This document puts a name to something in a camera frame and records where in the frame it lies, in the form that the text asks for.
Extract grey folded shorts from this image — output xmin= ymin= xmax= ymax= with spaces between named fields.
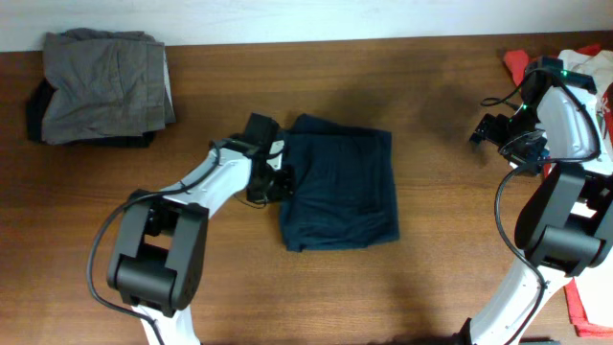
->
xmin=41 ymin=28 xmax=176 ymax=145

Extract navy blue shorts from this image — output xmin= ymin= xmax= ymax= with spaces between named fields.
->
xmin=279 ymin=114 xmax=400 ymax=252

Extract black folded garment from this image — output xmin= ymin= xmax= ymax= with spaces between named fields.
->
xmin=25 ymin=79 xmax=155 ymax=149

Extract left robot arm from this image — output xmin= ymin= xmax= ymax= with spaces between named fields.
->
xmin=106 ymin=114 xmax=291 ymax=344

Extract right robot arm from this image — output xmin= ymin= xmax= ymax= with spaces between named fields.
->
xmin=455 ymin=57 xmax=612 ymax=345

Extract red garment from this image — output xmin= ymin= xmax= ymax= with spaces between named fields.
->
xmin=502 ymin=44 xmax=613 ymax=339

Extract white t-shirt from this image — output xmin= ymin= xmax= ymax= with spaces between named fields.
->
xmin=558 ymin=50 xmax=612 ymax=328

